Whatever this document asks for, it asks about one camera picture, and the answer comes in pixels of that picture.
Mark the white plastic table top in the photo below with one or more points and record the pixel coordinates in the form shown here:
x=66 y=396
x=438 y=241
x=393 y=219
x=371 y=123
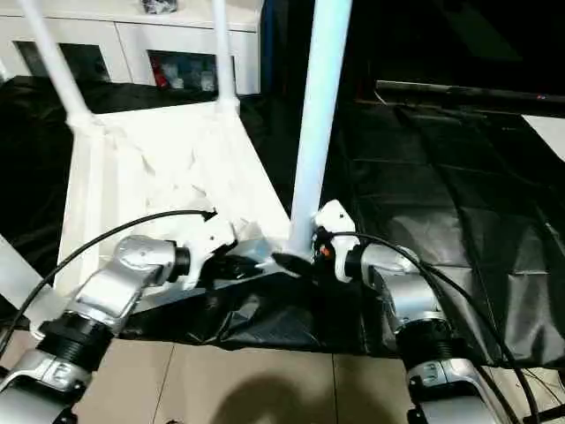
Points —
x=159 y=168

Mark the white plastic table leg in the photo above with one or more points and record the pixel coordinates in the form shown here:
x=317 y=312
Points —
x=55 y=62
x=18 y=269
x=320 y=115
x=224 y=53

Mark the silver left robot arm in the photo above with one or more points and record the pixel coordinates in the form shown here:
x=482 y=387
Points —
x=124 y=274

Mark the black plastic mat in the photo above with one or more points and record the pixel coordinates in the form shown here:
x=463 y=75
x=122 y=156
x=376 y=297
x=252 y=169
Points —
x=459 y=203

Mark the long black bar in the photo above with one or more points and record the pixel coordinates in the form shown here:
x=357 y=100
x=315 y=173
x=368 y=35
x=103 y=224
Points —
x=468 y=91

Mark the white sideboard with glass doors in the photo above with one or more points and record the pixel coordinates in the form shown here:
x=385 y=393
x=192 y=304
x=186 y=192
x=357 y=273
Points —
x=132 y=40

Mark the flat white panel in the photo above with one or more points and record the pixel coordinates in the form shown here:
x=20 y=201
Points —
x=547 y=134

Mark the dark object on cabinet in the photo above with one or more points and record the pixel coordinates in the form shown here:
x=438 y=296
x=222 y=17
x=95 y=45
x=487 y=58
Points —
x=160 y=5

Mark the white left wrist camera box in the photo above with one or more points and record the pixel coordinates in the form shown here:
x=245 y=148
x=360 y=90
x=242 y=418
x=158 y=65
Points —
x=212 y=238

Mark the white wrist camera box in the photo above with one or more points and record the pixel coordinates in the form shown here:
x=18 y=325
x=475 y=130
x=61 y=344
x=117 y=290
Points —
x=212 y=238
x=334 y=221

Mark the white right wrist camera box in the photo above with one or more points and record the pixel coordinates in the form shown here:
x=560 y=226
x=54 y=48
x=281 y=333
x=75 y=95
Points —
x=334 y=221

